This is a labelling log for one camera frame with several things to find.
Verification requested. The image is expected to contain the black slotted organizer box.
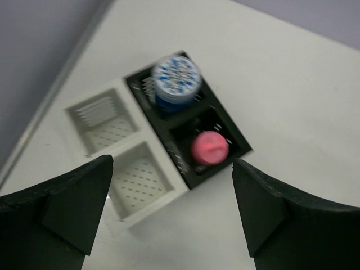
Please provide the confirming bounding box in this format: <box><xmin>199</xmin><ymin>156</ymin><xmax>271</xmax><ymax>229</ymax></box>
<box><xmin>124</xmin><ymin>51</ymin><xmax>252</xmax><ymax>189</ymax></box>

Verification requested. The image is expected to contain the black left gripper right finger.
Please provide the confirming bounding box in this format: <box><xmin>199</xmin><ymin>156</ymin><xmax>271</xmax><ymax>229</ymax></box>
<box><xmin>232</xmin><ymin>159</ymin><xmax>359</xmax><ymax>269</ymax></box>

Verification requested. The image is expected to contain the white slotted organizer box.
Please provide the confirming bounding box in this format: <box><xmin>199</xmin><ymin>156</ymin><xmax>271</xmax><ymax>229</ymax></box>
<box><xmin>60</xmin><ymin>80</ymin><xmax>188</xmax><ymax>231</ymax></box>

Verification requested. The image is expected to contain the pink capped crayon tube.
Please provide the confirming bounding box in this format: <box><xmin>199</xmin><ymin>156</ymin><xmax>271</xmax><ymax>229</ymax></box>
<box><xmin>191</xmin><ymin>130</ymin><xmax>230</xmax><ymax>165</ymax></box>

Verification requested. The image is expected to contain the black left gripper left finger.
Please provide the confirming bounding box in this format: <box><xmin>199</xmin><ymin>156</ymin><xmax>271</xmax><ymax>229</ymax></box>
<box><xmin>1</xmin><ymin>155</ymin><xmax>113</xmax><ymax>270</ymax></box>

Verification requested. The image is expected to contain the blue slime jar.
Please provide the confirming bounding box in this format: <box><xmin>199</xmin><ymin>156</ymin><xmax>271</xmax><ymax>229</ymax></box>
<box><xmin>151</xmin><ymin>55</ymin><xmax>203</xmax><ymax>111</ymax></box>

